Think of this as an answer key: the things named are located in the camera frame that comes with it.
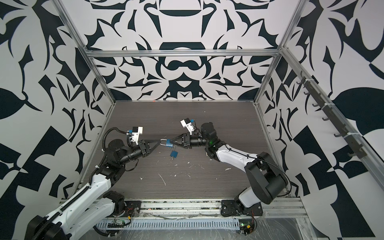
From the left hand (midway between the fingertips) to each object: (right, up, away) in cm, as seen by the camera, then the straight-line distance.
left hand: (161, 139), depth 71 cm
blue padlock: (+3, -2, +1) cm, 4 cm away
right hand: (+5, -2, 0) cm, 5 cm away
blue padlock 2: (+3, -12, +23) cm, 26 cm away
